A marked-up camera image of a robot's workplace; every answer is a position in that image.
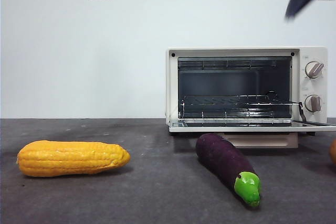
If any oven door with glass window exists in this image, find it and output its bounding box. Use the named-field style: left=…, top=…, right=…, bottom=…
left=169, top=102, right=336, bottom=149

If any purple eggplant with green stem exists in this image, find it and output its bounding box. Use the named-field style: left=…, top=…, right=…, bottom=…
left=195, top=133, right=262, bottom=207

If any white Toshiba toaster oven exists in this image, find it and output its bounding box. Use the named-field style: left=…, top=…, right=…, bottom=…
left=165, top=47, right=329, bottom=137

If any beige oven knob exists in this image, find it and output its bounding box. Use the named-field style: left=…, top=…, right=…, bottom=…
left=304, top=94, right=323, bottom=112
left=305, top=61, right=325, bottom=79

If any orange round fruit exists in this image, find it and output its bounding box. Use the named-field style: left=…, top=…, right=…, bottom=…
left=329, top=138, right=336, bottom=165

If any yellow corn cob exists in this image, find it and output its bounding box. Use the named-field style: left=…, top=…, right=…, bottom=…
left=17, top=140, right=131, bottom=178

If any metal wire oven rack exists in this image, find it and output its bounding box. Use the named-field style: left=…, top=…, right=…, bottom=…
left=180, top=94, right=302, bottom=119

